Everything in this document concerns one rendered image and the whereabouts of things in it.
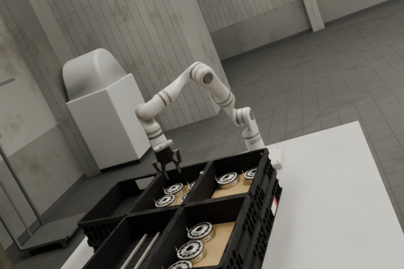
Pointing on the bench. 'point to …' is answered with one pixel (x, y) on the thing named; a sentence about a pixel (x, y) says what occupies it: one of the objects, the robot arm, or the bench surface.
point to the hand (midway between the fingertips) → (172, 173)
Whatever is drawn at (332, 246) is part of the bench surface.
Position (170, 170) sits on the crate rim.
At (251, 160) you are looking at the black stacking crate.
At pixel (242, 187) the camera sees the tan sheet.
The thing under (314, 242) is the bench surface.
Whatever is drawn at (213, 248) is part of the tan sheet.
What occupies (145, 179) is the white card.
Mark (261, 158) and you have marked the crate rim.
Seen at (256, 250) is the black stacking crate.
